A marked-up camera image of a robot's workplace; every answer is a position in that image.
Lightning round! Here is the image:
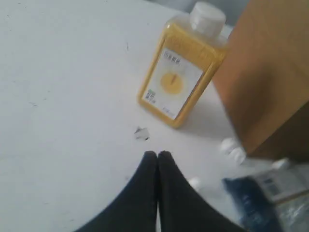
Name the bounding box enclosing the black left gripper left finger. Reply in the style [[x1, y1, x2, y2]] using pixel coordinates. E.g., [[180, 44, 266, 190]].
[[77, 151, 158, 232]]

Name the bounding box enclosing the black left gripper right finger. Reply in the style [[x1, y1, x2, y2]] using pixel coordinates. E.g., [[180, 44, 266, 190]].
[[157, 151, 245, 232]]

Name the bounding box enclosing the white marshmallow candy pair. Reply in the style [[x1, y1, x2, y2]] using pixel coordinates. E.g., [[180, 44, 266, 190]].
[[220, 138, 246, 165]]

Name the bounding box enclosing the yellow grain bottle white cap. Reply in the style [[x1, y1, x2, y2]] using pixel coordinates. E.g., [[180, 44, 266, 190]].
[[138, 1, 227, 128]]

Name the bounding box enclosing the white marshmallow near bag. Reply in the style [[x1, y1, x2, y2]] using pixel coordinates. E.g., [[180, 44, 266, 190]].
[[189, 177, 200, 189]]

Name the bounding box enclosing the brown paper bag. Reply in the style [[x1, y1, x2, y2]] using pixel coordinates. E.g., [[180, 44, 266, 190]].
[[213, 0, 309, 161]]

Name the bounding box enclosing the torn clear tape scrap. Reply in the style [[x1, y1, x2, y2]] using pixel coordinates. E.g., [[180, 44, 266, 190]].
[[134, 127, 150, 141]]

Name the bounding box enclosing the blue noodle packet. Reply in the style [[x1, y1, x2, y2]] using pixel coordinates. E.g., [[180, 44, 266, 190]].
[[223, 163, 309, 232]]

